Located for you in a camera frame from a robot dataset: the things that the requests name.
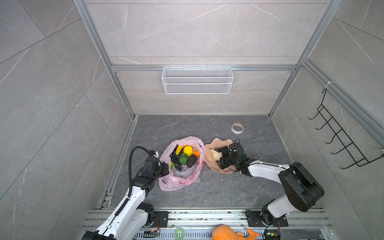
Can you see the yellow lemon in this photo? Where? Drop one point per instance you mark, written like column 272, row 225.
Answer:
column 188, row 150

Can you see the orange tangerine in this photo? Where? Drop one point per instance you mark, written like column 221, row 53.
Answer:
column 197, row 153

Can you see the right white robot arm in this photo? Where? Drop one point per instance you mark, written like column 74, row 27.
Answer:
column 302, row 191

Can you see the white wire mesh basket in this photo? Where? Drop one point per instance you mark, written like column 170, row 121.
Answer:
column 197, row 80

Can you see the pink plastic bag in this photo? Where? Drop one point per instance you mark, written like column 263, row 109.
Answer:
column 176, row 180

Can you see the yellow green banana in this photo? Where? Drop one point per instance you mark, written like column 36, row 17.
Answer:
column 179, row 149

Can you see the orange plush toy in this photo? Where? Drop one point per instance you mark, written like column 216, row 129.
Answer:
column 224, row 232

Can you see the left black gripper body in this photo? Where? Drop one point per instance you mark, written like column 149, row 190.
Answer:
column 162, row 171

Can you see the dark purple grape bunch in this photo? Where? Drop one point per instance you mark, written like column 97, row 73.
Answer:
column 175, row 161

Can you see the dark avocado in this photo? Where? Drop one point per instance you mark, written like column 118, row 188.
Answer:
column 192, row 161

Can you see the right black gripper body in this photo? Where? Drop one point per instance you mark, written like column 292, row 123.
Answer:
column 227, row 159

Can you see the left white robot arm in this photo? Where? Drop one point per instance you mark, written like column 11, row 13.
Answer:
column 132, row 213

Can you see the green tape roll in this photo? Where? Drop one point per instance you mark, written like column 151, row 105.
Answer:
column 179, row 234

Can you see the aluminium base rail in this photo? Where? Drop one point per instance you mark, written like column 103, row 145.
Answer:
column 199, row 224

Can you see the black wire hook rack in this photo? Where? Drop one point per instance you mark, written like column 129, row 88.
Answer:
column 340, row 134

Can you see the beige bumpy fruit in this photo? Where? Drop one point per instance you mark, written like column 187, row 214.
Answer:
column 216, row 155

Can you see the green bumpy fruit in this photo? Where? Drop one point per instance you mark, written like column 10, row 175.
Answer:
column 184, row 159

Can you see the white tape roll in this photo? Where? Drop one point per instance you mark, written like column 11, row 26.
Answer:
column 237, row 128

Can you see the beige flower-shaped plate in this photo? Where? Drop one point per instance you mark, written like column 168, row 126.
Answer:
column 209, row 159

